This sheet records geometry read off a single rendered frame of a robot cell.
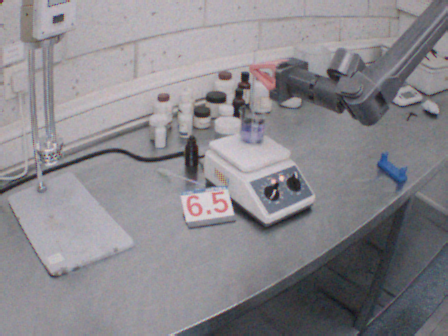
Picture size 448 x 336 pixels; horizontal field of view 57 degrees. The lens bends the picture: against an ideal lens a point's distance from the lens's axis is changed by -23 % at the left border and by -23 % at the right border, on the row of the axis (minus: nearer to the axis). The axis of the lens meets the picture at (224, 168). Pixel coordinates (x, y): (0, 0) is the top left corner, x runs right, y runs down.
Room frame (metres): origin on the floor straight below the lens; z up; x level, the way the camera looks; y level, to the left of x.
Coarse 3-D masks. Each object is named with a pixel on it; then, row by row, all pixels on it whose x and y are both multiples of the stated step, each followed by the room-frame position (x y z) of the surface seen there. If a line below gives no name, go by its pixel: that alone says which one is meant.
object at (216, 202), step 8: (208, 192) 0.83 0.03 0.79; (216, 192) 0.83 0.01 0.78; (224, 192) 0.83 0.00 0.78; (184, 200) 0.80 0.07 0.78; (192, 200) 0.81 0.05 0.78; (200, 200) 0.81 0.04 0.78; (208, 200) 0.81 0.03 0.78; (216, 200) 0.82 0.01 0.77; (224, 200) 0.82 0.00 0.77; (192, 208) 0.79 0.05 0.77; (200, 208) 0.80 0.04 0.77; (208, 208) 0.80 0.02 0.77; (216, 208) 0.80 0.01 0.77; (224, 208) 0.81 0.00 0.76; (192, 216) 0.78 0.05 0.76; (200, 216) 0.79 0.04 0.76
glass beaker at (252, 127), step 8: (248, 104) 0.96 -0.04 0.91; (248, 112) 0.96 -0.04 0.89; (256, 112) 0.91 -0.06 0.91; (264, 112) 0.92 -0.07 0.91; (240, 120) 0.93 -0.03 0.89; (248, 120) 0.91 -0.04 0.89; (256, 120) 0.91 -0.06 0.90; (264, 120) 0.92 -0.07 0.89; (240, 128) 0.93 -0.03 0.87; (248, 128) 0.91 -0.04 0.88; (256, 128) 0.91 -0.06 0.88; (264, 128) 0.93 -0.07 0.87; (240, 136) 0.93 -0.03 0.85; (248, 136) 0.91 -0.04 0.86; (256, 136) 0.91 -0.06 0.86; (248, 144) 0.91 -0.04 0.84; (256, 144) 0.91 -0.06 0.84
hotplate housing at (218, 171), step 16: (208, 160) 0.91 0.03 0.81; (224, 160) 0.89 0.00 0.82; (288, 160) 0.90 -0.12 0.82; (208, 176) 0.91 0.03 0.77; (224, 176) 0.87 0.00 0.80; (240, 176) 0.84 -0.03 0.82; (256, 176) 0.84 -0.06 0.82; (240, 192) 0.83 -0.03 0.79; (256, 208) 0.79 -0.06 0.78; (288, 208) 0.80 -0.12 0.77; (304, 208) 0.83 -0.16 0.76
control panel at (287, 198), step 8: (288, 168) 0.88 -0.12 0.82; (296, 168) 0.88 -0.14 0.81; (272, 176) 0.85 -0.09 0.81; (280, 176) 0.85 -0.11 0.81; (288, 176) 0.86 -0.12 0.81; (256, 184) 0.82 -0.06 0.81; (264, 184) 0.83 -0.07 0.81; (272, 184) 0.83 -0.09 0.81; (280, 184) 0.84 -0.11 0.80; (304, 184) 0.86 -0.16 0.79; (256, 192) 0.80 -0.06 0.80; (280, 192) 0.82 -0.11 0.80; (288, 192) 0.83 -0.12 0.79; (296, 192) 0.83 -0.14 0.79; (304, 192) 0.84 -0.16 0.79; (264, 200) 0.79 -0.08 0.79; (280, 200) 0.80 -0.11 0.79; (288, 200) 0.81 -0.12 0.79; (296, 200) 0.82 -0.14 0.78; (272, 208) 0.78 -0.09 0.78; (280, 208) 0.79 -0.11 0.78
